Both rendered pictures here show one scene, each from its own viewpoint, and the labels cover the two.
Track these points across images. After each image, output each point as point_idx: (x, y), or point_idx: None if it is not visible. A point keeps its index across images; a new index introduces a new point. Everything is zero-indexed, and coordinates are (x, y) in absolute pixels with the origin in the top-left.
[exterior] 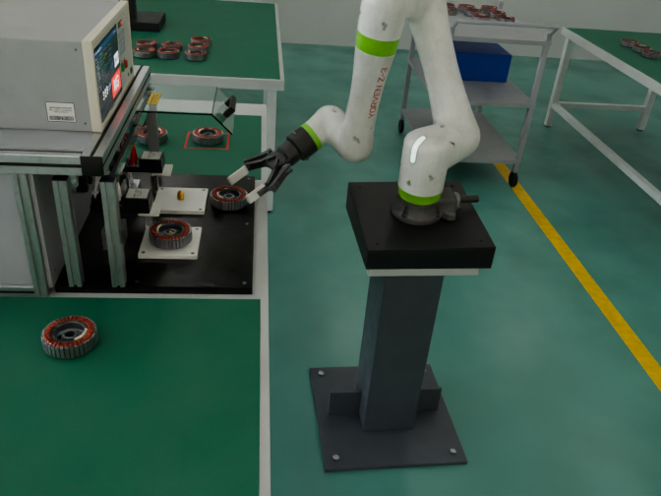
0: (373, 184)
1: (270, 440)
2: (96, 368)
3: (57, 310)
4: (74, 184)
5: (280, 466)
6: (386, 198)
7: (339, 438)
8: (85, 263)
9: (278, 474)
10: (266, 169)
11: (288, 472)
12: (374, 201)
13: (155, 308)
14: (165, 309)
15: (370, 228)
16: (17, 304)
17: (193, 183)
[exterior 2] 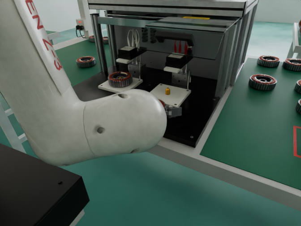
0: (47, 202)
1: (106, 225)
2: (68, 66)
3: (107, 64)
4: (105, 15)
5: (88, 221)
6: (10, 197)
7: None
8: (127, 67)
9: (85, 217)
10: (226, 168)
11: (82, 222)
12: (23, 180)
13: (82, 78)
14: (79, 80)
15: (3, 153)
16: None
17: (195, 106)
